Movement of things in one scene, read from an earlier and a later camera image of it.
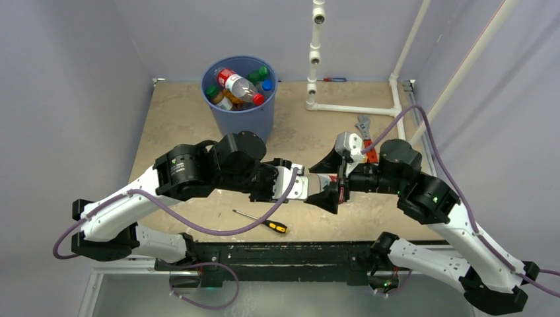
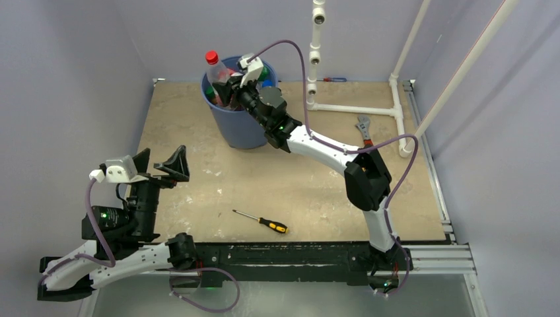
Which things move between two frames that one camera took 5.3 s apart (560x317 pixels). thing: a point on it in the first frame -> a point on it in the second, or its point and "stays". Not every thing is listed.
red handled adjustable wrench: x=364 y=125 stays
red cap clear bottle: x=317 y=181 -> x=217 y=73
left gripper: x=272 y=166 -> x=175 y=166
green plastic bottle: x=259 y=75 stays
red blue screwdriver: x=333 y=79 stays
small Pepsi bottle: x=265 y=85 stays
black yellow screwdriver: x=274 y=225 stays
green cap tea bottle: x=215 y=95 stays
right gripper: x=328 y=197 -> x=226 y=89
